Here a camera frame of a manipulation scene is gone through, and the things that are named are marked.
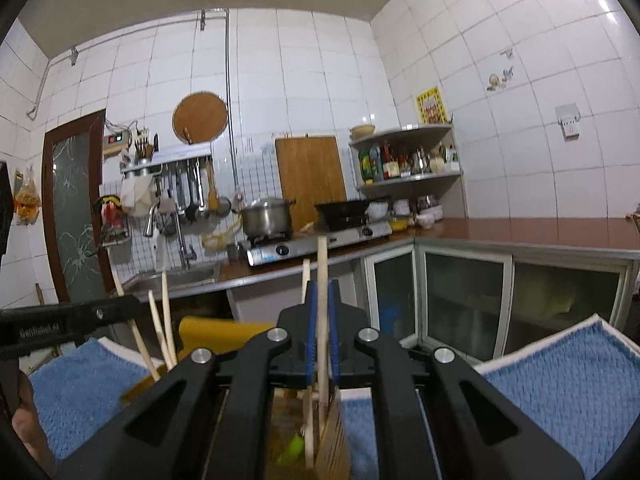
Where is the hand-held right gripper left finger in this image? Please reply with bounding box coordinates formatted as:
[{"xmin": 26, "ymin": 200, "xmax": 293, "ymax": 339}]
[{"xmin": 55, "ymin": 280, "xmax": 318, "ymax": 480}]

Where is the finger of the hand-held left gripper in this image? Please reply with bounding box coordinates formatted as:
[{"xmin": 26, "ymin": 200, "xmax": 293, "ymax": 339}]
[{"xmin": 65, "ymin": 294, "xmax": 143, "ymax": 343}]

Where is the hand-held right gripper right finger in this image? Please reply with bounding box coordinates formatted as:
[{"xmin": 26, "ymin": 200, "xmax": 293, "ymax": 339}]
[{"xmin": 327, "ymin": 280, "xmax": 586, "ymax": 480}]

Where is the wooden chopstick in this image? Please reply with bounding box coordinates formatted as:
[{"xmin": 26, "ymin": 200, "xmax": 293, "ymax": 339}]
[
  {"xmin": 316, "ymin": 236, "xmax": 333, "ymax": 411},
  {"xmin": 148, "ymin": 291, "xmax": 175, "ymax": 371},
  {"xmin": 300, "ymin": 258, "xmax": 321, "ymax": 470},
  {"xmin": 161, "ymin": 271, "xmax": 178, "ymax": 363},
  {"xmin": 112, "ymin": 272, "xmax": 162, "ymax": 381}
]

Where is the yellow perforated utensil holder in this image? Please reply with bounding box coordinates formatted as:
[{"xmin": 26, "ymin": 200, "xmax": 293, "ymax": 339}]
[{"xmin": 120, "ymin": 315, "xmax": 353, "ymax": 480}]

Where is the green handled fork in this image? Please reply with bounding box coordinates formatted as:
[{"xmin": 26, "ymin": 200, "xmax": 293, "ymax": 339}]
[{"xmin": 277, "ymin": 432, "xmax": 306, "ymax": 466}]

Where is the person's left hand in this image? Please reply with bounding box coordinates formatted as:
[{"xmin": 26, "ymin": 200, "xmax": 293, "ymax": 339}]
[{"xmin": 10, "ymin": 375, "xmax": 53, "ymax": 466}]

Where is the steel sink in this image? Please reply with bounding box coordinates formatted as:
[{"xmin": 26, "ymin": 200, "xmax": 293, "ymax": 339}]
[{"xmin": 122, "ymin": 260, "xmax": 221, "ymax": 293}]

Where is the steel gas stove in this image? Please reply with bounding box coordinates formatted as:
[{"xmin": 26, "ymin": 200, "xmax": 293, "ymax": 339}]
[{"xmin": 239, "ymin": 220, "xmax": 393, "ymax": 267}]

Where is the red and yellow cloth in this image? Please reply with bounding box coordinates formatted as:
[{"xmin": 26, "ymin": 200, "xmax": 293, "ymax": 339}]
[{"xmin": 94, "ymin": 195, "xmax": 126, "ymax": 231}]

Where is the black wok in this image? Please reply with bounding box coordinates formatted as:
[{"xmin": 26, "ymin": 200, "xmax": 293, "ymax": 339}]
[{"xmin": 314, "ymin": 199, "xmax": 371, "ymax": 228}]

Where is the steel cooking pot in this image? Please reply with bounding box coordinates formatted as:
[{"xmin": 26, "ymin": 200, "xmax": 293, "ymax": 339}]
[{"xmin": 240, "ymin": 197, "xmax": 297, "ymax": 238}]

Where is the white hanging cloth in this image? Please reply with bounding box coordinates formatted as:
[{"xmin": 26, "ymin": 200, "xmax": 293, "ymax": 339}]
[{"xmin": 120, "ymin": 175, "xmax": 158, "ymax": 218}]

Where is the brown frosted glass door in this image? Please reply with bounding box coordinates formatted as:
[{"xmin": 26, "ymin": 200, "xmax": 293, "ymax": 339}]
[{"xmin": 41, "ymin": 109, "xmax": 118, "ymax": 303}]

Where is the hanging metal ladle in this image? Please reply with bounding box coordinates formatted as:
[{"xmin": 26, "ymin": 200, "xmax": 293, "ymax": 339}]
[{"xmin": 185, "ymin": 160, "xmax": 211, "ymax": 223}]

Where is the hanging plastic bag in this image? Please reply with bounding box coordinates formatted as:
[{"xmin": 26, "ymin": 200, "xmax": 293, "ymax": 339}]
[{"xmin": 12, "ymin": 167, "xmax": 41, "ymax": 226}]

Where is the glass door cabinet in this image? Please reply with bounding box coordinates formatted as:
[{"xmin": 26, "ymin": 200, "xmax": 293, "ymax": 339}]
[{"xmin": 365, "ymin": 245, "xmax": 636, "ymax": 361}]

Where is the white bowls group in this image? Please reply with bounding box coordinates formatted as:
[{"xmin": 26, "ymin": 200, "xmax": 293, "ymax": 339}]
[{"xmin": 367, "ymin": 197, "xmax": 446, "ymax": 228}]

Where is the hanging wooden spatula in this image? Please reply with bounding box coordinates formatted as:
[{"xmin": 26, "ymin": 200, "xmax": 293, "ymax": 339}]
[{"xmin": 206, "ymin": 157, "xmax": 222, "ymax": 212}]

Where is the wooden cutting board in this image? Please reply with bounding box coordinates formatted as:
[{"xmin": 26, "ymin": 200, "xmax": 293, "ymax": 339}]
[{"xmin": 274, "ymin": 135, "xmax": 348, "ymax": 231}]

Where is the steel cutlery cup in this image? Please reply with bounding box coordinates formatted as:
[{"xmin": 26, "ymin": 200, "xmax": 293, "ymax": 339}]
[{"xmin": 132, "ymin": 127, "xmax": 160, "ymax": 167}]

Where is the white control box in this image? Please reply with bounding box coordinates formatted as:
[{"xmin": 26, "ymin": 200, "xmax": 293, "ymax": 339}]
[{"xmin": 102, "ymin": 130, "xmax": 130, "ymax": 157}]

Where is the red sauce bottle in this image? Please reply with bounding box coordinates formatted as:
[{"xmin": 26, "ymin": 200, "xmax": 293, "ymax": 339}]
[{"xmin": 382, "ymin": 141, "xmax": 402, "ymax": 179}]

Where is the grey corner shelf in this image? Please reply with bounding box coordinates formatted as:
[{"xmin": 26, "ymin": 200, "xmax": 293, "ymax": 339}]
[{"xmin": 348, "ymin": 124, "xmax": 466, "ymax": 221}]

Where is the brown kitchen counter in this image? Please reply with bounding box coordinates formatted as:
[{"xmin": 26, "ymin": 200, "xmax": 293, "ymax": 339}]
[{"xmin": 217, "ymin": 217, "xmax": 640, "ymax": 288}]

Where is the blue knitted blanket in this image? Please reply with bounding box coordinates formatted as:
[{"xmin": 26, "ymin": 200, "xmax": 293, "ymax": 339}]
[{"xmin": 27, "ymin": 312, "xmax": 640, "ymax": 480}]

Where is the wire wall basket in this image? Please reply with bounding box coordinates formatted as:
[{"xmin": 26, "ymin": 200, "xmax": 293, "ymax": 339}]
[{"xmin": 100, "ymin": 227, "xmax": 133, "ymax": 250}]

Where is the yellow hose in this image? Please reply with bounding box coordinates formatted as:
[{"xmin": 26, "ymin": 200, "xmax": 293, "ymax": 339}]
[{"xmin": 202, "ymin": 215, "xmax": 246, "ymax": 251}]

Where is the steel wall utensil rack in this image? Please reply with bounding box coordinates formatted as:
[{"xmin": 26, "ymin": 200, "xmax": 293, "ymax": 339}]
[{"xmin": 120, "ymin": 144, "xmax": 213, "ymax": 176}]

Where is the vertical grey wall pipe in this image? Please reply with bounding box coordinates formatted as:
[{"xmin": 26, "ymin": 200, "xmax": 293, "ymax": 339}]
[{"xmin": 222, "ymin": 8, "xmax": 240, "ymax": 196}]

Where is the yellow wall poster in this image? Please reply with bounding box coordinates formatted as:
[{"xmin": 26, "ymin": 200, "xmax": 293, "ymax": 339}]
[{"xmin": 415, "ymin": 86, "xmax": 449, "ymax": 125}]

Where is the bent grey wall pipe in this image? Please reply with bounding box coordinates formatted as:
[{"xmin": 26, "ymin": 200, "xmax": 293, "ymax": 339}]
[{"xmin": 26, "ymin": 8, "xmax": 228, "ymax": 121}]

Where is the cartoon wall sticker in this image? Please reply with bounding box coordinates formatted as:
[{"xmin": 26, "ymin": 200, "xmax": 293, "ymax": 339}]
[{"xmin": 487, "ymin": 47, "xmax": 516, "ymax": 92}]

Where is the white wall socket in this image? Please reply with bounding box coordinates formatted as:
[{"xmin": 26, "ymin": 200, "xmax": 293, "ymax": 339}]
[{"xmin": 555, "ymin": 102, "xmax": 582, "ymax": 140}]

